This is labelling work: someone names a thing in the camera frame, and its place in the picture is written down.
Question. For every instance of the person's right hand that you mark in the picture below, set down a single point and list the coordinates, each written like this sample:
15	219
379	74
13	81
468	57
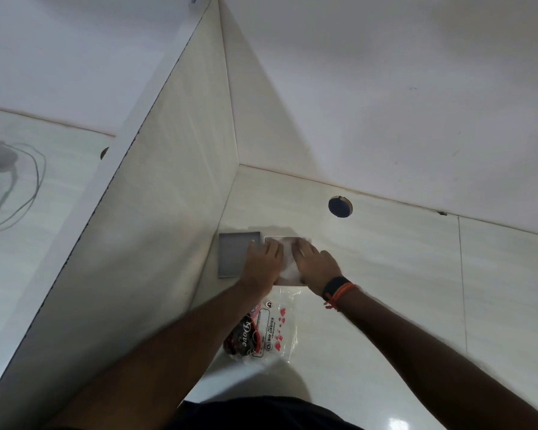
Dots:
316	268

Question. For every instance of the person's right fingers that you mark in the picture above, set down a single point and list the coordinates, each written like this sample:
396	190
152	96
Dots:
305	251

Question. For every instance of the person's left hand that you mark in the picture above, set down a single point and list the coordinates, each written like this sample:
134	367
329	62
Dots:
262	268

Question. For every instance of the clear plastic bag red print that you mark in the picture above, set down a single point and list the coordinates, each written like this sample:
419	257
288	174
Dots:
278	329

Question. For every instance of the person's right forearm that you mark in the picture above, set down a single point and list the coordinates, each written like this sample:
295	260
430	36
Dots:
421	353

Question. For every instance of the grey square lid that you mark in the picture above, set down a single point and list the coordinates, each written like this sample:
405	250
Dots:
233	255

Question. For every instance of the person's left forearm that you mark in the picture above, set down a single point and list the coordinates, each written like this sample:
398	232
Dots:
175	353

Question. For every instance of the black wristband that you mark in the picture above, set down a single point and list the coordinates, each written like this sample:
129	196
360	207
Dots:
336	286

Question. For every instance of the white box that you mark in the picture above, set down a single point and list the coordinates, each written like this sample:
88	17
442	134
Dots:
290	264

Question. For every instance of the white desk divider panel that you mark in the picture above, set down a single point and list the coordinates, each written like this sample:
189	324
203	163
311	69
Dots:
161	196

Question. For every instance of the person's black shirt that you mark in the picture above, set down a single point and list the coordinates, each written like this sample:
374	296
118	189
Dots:
260	416

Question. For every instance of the person's left fingers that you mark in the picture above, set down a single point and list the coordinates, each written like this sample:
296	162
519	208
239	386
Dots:
269	251

